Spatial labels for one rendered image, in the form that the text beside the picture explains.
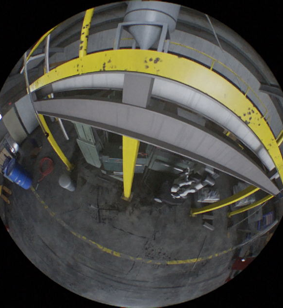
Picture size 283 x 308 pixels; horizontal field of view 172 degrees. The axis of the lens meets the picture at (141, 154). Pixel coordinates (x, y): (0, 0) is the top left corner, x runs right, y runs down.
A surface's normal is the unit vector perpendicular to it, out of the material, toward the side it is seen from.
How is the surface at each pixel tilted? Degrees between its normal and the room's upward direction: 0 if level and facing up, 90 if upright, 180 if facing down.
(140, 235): 0
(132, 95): 90
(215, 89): 90
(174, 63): 90
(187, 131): 90
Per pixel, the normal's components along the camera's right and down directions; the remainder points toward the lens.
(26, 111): 0.95, 0.32
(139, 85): -0.29, 0.72
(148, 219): 0.15, -0.62
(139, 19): -0.40, 0.91
